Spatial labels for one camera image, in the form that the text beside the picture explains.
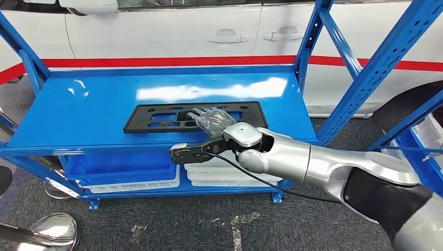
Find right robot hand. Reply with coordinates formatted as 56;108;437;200
186;106;238;139

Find black plastic plate frame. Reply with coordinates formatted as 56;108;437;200
123;101;269;134

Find blue metal shelf rack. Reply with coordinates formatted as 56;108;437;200
0;0;443;211
367;88;443;199

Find stacked white plastic trays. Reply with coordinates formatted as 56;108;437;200
184;162;285;188

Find white car with red stripe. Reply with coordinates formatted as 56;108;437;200
0;0;443;120

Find long clear tape strip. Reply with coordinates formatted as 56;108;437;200
229;211;261;251

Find blue plastic bin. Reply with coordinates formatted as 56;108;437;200
64;151;178;187
392;130;443;197

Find small clear tape scrap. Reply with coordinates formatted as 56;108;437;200
130;224;149;245

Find stanchion with chrome base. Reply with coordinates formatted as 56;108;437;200
0;110;75;201
0;212;80;251

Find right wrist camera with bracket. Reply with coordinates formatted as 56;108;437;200
168;138;239;166

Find black camera cable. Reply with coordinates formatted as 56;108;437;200
203;152;343;205

